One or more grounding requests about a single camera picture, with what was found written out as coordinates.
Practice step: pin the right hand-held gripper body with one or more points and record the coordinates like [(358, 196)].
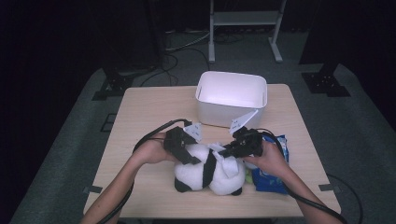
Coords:
[(249, 143)]

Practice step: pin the person's right hand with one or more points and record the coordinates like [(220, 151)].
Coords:
[(274, 160)]

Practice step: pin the blue wet wipes packet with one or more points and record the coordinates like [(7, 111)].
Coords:
[(267, 183)]

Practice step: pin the white metal stand frame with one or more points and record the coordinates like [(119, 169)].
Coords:
[(246, 18)]

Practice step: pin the black stand base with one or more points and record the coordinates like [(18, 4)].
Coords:
[(325, 84), (115, 85)]

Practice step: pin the white wet wipe sheet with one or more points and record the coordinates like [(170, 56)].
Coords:
[(230, 166)]

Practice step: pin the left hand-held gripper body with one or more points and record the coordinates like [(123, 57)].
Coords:
[(174, 141)]

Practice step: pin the person's left hand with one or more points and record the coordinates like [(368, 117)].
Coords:
[(151, 152)]

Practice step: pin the panda plush toy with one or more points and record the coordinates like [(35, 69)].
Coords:
[(190, 174)]

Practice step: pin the white plastic bin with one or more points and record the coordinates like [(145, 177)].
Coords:
[(218, 115)]

